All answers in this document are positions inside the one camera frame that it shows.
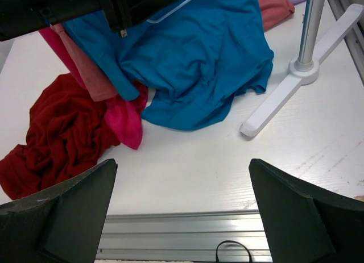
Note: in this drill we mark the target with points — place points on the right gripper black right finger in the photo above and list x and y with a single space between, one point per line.
304 222

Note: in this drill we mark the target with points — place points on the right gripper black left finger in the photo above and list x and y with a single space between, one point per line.
62 223

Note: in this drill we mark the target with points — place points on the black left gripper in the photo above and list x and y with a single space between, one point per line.
21 17

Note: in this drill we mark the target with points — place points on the dark red t-shirt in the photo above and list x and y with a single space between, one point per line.
67 135

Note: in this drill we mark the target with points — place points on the light blue wire hanger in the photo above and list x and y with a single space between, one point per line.
168 11

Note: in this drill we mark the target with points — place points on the salmon pink t-shirt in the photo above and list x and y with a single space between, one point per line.
96 82

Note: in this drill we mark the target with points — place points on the magenta pink t-shirt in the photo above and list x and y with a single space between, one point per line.
123 117

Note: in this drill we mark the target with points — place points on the teal blue t-shirt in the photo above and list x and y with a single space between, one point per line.
197 60

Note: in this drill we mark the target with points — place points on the white clothes rack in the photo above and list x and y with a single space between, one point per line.
304 70

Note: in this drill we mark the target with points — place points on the aluminium table rail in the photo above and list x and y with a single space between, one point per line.
198 237

